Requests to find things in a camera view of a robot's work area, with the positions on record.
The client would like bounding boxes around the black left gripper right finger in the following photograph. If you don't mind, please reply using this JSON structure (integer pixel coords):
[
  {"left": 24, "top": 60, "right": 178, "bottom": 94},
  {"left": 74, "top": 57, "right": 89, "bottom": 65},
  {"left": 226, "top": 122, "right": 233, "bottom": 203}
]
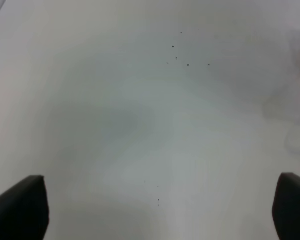
[{"left": 272, "top": 172, "right": 300, "bottom": 240}]

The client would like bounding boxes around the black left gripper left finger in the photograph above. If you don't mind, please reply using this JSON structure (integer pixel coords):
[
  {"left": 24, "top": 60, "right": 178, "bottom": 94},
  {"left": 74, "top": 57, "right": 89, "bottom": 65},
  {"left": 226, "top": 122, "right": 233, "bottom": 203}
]
[{"left": 0, "top": 175, "right": 50, "bottom": 240}]

